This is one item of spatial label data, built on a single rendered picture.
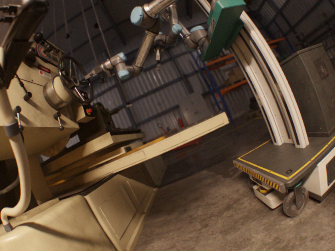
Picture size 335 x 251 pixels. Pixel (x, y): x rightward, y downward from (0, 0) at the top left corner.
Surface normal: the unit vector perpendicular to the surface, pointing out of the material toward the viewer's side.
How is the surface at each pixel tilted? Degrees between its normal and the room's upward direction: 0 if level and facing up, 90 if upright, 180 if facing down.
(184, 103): 90
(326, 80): 90
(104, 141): 90
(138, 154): 90
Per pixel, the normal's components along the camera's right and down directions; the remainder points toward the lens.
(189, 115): -0.08, -0.03
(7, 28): -0.16, 0.38
